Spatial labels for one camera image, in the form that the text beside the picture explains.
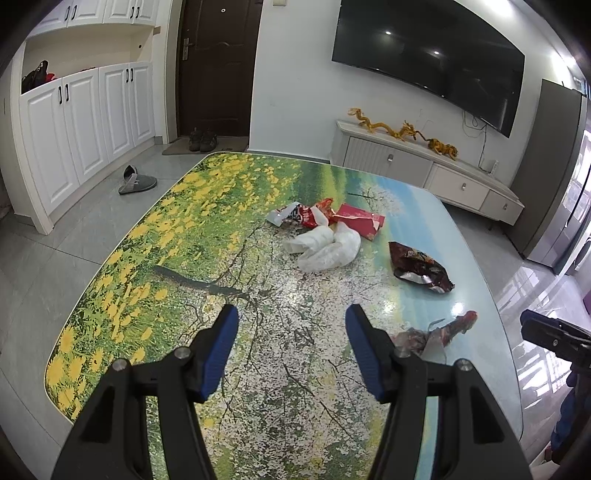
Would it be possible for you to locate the red packet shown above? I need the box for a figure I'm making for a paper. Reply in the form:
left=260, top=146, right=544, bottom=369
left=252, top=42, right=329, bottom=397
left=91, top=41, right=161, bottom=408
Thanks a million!
left=331, top=202, right=386, bottom=241

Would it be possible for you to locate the silver red torn wrapper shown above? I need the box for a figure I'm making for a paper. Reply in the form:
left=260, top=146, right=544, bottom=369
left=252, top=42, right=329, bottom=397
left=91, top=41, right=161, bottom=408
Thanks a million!
left=392, top=310, right=479, bottom=365

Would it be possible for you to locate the grey refrigerator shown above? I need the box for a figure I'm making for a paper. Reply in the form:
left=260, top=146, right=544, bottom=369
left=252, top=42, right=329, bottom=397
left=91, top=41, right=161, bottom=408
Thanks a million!
left=526, top=131, right=591, bottom=277

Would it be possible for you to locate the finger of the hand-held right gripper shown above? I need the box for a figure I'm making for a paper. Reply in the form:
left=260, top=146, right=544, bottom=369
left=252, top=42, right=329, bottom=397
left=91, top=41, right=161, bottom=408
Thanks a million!
left=520, top=310, right=591, bottom=370

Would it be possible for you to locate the white television cabinet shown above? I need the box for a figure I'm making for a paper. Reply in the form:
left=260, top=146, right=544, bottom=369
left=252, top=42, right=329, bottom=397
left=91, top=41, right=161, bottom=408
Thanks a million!
left=330, top=119, right=525, bottom=227

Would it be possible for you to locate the golden dragon figure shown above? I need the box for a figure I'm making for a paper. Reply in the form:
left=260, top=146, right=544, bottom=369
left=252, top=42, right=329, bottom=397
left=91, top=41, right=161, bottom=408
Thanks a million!
left=388, top=121, right=428, bottom=142
left=348, top=107, right=393, bottom=136

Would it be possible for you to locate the grey tall panel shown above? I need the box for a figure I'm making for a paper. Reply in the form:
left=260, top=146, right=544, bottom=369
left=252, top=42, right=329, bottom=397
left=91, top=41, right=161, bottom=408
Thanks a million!
left=503, top=78, right=586, bottom=259

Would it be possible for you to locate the red snack wrapper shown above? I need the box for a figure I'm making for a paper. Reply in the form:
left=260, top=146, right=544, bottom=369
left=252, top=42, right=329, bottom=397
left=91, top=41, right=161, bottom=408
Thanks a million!
left=295, top=198, right=335, bottom=229

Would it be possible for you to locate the white storage cabinet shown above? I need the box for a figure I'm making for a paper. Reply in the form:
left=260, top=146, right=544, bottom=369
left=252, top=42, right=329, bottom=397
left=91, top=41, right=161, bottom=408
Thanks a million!
left=0, top=0, right=169, bottom=234

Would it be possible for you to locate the dark brown door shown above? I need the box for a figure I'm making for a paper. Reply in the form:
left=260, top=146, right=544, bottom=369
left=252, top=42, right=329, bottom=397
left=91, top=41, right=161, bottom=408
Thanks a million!
left=176, top=0, right=263, bottom=144

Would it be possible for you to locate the golden tiger figure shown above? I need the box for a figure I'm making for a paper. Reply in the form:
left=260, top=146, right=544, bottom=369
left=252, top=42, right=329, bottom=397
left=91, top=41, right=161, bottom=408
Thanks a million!
left=427, top=137, right=459, bottom=158

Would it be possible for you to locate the white plastic bag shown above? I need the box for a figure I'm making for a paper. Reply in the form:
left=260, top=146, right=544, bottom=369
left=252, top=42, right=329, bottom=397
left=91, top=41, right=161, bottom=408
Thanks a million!
left=283, top=222, right=362, bottom=273

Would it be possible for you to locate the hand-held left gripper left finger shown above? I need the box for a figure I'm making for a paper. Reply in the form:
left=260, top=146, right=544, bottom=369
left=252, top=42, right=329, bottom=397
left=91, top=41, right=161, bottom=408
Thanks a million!
left=50, top=303, right=240, bottom=480

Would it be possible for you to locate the white black printed wrapper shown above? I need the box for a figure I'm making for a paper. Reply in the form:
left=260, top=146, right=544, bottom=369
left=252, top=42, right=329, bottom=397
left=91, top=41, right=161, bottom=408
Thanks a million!
left=267, top=202, right=303, bottom=227

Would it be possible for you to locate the black wall television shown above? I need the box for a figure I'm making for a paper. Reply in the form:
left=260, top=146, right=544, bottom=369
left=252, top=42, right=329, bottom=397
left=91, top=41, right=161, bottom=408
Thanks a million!
left=331, top=0, right=526, bottom=138

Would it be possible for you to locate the television cable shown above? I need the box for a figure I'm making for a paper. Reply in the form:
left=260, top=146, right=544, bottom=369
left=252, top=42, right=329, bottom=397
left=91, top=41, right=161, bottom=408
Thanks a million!
left=462, top=111, right=491, bottom=171

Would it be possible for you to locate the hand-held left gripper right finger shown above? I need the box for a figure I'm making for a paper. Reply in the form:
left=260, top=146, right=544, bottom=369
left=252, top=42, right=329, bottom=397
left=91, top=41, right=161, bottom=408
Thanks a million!
left=345, top=303, right=539, bottom=480

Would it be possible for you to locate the black bag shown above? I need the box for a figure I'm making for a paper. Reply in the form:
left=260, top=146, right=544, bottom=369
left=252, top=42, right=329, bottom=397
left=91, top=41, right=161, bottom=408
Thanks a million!
left=21, top=60, right=58, bottom=93

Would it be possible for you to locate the brown doormat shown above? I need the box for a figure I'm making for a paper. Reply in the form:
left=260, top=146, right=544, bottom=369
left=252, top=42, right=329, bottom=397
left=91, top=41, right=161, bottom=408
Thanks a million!
left=161, top=138, right=250, bottom=157

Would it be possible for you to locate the dark brown snack bag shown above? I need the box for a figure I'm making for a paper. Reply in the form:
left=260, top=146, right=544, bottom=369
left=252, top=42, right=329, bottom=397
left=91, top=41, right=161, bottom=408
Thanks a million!
left=388, top=241, right=455, bottom=295

